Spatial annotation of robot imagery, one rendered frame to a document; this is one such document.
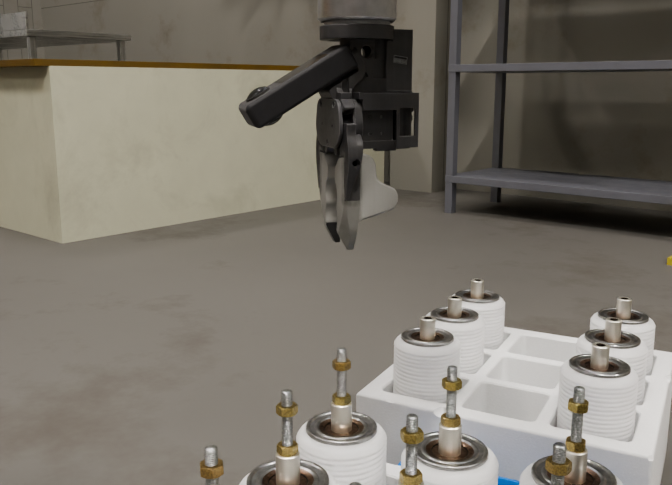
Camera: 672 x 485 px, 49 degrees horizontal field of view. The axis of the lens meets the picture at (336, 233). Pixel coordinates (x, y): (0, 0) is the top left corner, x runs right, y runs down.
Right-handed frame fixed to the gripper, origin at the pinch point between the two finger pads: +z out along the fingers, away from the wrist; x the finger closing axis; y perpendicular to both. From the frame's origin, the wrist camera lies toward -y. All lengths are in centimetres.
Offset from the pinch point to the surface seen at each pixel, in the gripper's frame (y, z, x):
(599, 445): 33.5, 28.3, -0.9
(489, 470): 11.3, 21.6, -12.1
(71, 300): -29, 46, 149
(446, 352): 22.5, 21.9, 18.1
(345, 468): -0.6, 23.1, -4.6
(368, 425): 3.4, 20.9, -0.7
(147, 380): -14, 46, 82
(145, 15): 34, -71, 588
